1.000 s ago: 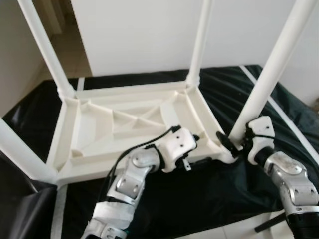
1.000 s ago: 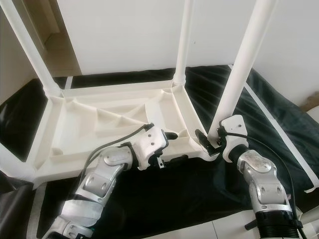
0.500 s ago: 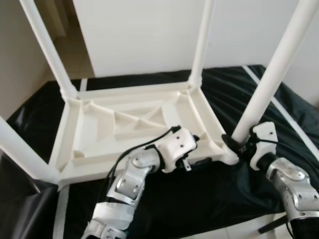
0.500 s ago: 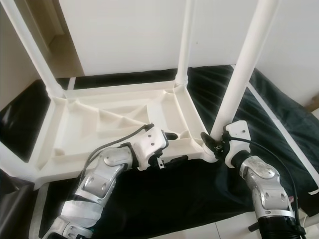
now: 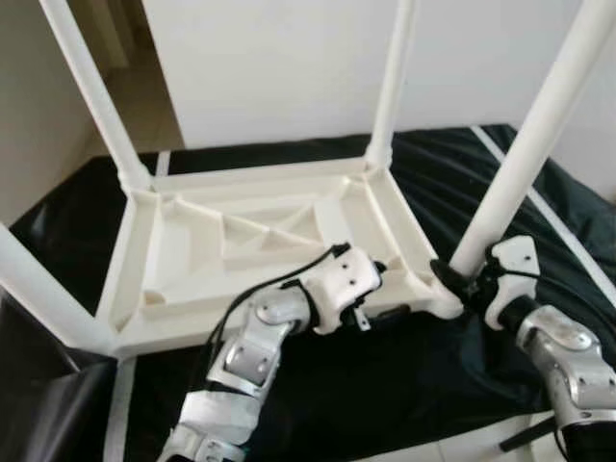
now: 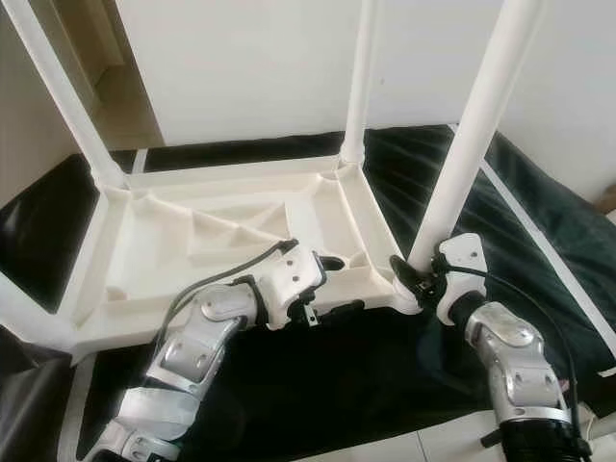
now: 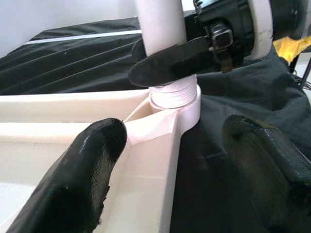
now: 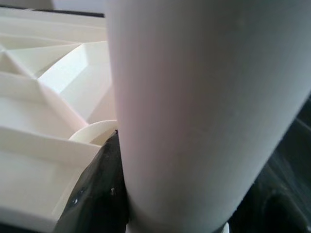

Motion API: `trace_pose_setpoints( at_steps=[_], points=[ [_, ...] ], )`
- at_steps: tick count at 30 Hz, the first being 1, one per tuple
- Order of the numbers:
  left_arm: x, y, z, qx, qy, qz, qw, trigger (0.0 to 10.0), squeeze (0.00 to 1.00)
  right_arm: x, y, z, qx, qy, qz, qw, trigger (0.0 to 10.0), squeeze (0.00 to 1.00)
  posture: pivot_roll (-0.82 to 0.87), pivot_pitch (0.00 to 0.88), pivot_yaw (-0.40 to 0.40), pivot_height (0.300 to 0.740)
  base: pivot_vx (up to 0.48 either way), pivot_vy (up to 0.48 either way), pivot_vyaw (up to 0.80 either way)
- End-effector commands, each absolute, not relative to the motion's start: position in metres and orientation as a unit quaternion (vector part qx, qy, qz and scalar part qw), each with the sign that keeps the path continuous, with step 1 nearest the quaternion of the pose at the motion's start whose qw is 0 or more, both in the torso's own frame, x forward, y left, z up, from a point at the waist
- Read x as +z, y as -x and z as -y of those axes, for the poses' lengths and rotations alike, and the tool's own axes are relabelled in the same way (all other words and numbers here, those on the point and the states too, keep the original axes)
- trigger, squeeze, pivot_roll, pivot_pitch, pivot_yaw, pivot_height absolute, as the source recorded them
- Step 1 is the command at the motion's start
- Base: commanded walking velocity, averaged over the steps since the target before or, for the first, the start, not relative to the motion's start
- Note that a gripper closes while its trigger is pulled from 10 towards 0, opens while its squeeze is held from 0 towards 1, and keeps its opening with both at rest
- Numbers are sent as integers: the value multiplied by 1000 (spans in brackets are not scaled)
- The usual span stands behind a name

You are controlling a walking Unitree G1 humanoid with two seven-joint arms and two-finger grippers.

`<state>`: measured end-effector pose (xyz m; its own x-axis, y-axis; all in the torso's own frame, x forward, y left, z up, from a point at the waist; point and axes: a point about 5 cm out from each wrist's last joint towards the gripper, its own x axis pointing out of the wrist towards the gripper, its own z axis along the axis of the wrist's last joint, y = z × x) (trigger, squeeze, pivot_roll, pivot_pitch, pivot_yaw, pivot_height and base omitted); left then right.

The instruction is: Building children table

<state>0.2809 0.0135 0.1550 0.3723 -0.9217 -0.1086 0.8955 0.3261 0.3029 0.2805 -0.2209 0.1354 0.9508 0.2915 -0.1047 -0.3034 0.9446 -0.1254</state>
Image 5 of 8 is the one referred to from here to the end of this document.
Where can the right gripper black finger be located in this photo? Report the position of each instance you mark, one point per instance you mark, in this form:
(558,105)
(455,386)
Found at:
(448,276)

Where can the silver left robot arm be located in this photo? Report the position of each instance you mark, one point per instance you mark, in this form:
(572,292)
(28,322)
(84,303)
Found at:
(245,356)

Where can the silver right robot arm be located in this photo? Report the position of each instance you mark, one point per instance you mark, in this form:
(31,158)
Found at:
(568,356)

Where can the black cloth cover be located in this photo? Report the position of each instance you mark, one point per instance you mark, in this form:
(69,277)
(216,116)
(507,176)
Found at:
(385,385)

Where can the black stand bar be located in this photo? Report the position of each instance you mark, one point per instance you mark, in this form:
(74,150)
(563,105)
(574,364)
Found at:
(525,438)

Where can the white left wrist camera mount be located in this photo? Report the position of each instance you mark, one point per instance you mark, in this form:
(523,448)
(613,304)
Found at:
(346,279)

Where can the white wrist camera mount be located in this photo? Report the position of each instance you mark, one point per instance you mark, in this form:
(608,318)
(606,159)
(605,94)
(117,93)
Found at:
(346,279)
(515,255)

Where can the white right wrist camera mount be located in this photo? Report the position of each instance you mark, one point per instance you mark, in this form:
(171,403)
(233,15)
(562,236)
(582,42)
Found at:
(515,255)

